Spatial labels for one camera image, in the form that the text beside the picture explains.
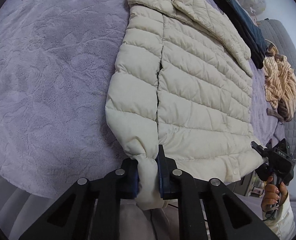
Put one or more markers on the cluttered bedside shelf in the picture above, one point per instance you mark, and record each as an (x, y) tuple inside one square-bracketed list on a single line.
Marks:
[(249, 186)]

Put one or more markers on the round white patterned fan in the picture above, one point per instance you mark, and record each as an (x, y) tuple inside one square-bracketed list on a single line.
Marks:
[(253, 7)]

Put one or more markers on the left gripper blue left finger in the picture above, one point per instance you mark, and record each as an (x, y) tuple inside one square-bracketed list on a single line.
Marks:
[(129, 183)]

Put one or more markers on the beige striped crumpled shirt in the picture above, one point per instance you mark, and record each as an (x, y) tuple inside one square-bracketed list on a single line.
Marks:
[(280, 82)]

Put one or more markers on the folded black garment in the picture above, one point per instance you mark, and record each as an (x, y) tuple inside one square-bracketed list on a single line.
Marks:
[(256, 55)]

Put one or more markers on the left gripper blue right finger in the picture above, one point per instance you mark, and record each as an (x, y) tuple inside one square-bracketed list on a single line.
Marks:
[(165, 168)]

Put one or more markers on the cream quilted puffer jacket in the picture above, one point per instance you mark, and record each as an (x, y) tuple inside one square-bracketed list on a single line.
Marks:
[(183, 81)]

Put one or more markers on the grey quilted headboard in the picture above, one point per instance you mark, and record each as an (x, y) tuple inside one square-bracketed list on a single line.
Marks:
[(274, 32)]

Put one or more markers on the person right hand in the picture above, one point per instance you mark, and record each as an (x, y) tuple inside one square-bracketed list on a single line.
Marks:
[(273, 195)]

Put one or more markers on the folded blue denim jeans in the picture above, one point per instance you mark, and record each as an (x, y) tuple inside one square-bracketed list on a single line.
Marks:
[(243, 17)]

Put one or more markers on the purple plush bed blanket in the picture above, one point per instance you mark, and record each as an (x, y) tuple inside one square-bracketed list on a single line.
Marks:
[(57, 58)]

